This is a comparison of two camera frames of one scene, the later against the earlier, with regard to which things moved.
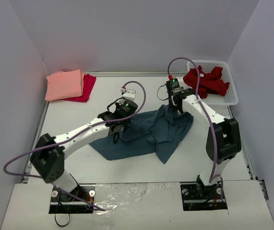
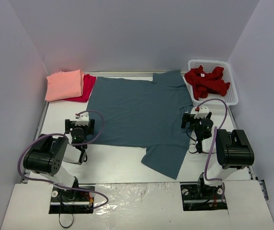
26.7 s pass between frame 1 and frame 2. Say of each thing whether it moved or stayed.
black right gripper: moved
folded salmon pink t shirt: stayed
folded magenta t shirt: stayed
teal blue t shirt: moved
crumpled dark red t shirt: stayed
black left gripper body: moved
